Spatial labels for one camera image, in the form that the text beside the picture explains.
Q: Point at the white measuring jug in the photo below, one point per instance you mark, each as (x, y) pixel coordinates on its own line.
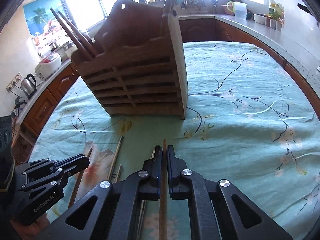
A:
(238, 10)

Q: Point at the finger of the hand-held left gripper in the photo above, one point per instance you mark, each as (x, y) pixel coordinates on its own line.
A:
(62, 163)
(50, 182)

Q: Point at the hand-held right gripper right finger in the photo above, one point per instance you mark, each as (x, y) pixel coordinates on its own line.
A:
(172, 175)

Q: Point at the beach wall poster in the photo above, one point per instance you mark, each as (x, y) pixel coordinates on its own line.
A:
(41, 20)

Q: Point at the seasoning jars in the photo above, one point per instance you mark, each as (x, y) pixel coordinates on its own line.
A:
(273, 24)

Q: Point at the black small tripod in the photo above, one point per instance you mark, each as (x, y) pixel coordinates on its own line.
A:
(20, 105)

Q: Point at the kitchen window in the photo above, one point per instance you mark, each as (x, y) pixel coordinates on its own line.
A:
(82, 0)

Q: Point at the dark brown wooden chopstick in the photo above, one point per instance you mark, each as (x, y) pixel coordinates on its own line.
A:
(70, 33)
(80, 33)

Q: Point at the teal floral tablecloth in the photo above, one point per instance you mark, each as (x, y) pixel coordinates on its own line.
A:
(237, 130)

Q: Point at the steel electric kettle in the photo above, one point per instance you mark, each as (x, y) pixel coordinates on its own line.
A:
(29, 86)

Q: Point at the reddish wooden chopstick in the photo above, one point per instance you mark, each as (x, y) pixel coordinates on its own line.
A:
(75, 192)

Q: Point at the wall power outlet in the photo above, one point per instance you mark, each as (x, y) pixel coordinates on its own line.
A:
(13, 82)

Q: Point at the white rectangular container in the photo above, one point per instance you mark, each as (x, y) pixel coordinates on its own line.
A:
(259, 19)

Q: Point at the light wooden chopstick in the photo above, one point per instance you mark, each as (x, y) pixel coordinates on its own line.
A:
(163, 217)

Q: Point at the chrome faucet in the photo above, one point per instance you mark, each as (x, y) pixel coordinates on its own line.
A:
(141, 0)

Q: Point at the white rice cooker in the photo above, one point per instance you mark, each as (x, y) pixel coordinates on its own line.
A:
(48, 66)

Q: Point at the green seasoning bottles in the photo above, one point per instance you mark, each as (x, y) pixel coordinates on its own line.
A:
(276, 7)

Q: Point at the wooden utensil holder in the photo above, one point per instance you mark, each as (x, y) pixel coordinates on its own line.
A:
(140, 80)

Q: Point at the patterned bamboo chopstick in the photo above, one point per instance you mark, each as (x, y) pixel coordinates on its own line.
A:
(115, 157)
(118, 173)

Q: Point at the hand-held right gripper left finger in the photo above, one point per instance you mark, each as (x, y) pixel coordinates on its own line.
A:
(158, 175)

